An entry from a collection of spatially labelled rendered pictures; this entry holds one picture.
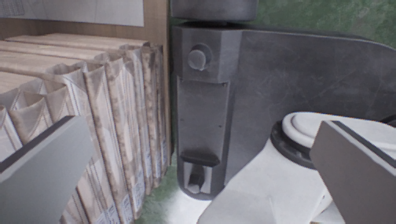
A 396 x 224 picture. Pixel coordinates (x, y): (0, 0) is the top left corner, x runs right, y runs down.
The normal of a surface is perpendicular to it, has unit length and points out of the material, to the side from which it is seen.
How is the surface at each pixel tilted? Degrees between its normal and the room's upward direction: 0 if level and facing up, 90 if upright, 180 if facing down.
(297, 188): 90
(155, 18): 0
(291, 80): 0
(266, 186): 90
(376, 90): 0
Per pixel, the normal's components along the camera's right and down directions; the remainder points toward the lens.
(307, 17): -0.26, 0.47
